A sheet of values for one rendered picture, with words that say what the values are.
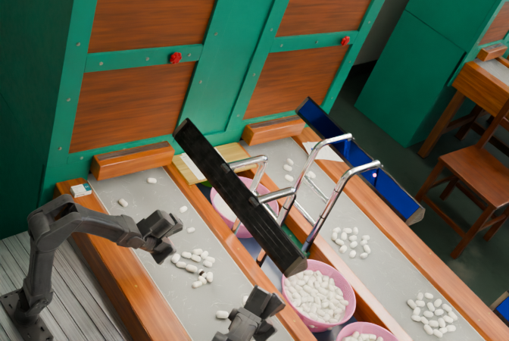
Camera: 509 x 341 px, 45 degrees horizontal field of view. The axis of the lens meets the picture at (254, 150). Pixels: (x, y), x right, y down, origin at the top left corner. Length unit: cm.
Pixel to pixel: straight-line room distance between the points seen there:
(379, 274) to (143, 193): 91
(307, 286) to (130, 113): 84
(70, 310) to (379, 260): 114
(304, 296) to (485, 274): 202
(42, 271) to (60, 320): 26
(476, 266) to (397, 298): 171
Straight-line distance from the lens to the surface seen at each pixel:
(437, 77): 436
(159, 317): 189
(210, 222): 219
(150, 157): 222
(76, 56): 186
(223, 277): 207
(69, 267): 206
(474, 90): 430
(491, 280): 398
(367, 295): 223
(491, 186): 380
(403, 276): 242
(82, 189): 214
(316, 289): 219
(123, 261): 198
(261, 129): 253
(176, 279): 202
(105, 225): 167
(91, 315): 197
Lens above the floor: 228
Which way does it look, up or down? 36 degrees down
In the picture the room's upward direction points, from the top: 23 degrees clockwise
